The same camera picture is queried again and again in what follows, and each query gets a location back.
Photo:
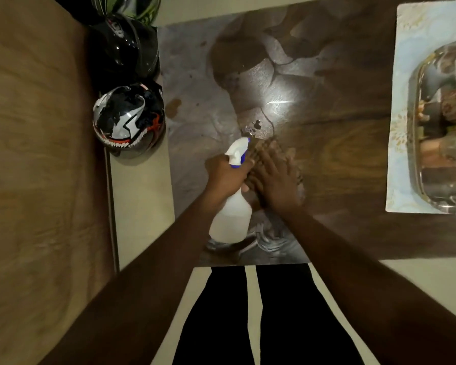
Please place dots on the person's left hand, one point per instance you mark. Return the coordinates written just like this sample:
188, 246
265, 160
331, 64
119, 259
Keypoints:
224, 178

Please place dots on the person's right hand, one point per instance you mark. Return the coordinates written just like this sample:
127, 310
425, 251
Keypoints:
277, 182

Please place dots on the brown checked cloth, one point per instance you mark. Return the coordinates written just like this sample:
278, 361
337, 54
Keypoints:
264, 146

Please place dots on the white spray bottle blue nozzle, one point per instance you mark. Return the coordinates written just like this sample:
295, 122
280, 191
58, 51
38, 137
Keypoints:
232, 220

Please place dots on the white gold-flowered placemat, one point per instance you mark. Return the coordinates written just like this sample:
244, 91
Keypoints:
410, 53

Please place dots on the person's left forearm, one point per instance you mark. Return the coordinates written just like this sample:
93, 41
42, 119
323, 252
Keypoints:
137, 292

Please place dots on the person's right forearm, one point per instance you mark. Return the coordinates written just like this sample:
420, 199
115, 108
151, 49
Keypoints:
384, 300

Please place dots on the person's black trousers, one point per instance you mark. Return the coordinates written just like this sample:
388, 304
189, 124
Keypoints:
296, 319

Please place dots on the black white red helmet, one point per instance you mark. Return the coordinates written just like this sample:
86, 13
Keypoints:
125, 117

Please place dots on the glossy black helmet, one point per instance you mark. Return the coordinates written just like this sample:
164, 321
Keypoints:
121, 53

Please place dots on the brown wooden panel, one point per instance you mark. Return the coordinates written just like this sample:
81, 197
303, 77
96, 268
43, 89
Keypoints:
42, 167

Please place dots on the green black helmet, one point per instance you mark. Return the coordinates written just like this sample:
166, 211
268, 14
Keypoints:
144, 9

